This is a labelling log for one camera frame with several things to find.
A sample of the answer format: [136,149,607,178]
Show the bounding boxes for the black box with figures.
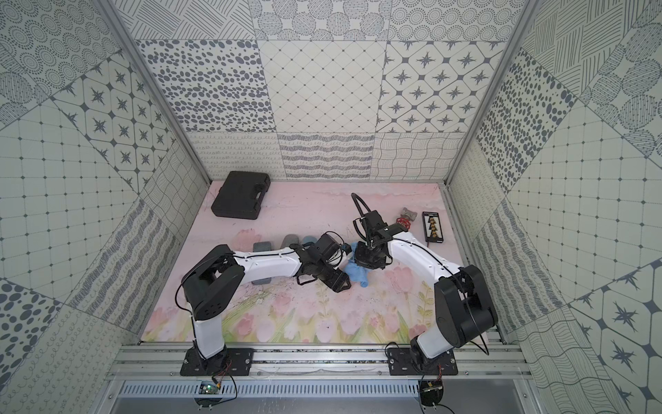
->
[422,211,444,243]

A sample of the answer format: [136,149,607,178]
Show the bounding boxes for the red and black clip cables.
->
[395,206,419,232]

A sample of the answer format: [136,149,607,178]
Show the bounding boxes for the controller board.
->
[418,379,444,407]
[194,383,222,409]

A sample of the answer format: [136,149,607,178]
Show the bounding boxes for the left controller board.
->
[194,383,222,409]

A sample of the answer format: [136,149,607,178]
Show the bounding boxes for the right controller board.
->
[418,379,444,407]

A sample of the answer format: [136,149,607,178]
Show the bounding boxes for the white vent grille strip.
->
[119,379,418,398]

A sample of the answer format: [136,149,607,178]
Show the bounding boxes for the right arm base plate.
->
[384,347,459,377]

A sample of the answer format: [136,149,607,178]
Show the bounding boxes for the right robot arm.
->
[353,210,498,364]

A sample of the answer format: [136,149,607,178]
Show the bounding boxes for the blue microfiber cloth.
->
[344,243,369,288]

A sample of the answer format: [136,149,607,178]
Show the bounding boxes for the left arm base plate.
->
[180,348,255,377]

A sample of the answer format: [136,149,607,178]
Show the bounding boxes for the aluminium rail frame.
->
[107,343,533,381]

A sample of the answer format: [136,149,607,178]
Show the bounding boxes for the black plastic tool case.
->
[211,171,271,220]

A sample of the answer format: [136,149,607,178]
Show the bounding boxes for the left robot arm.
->
[175,232,352,362]

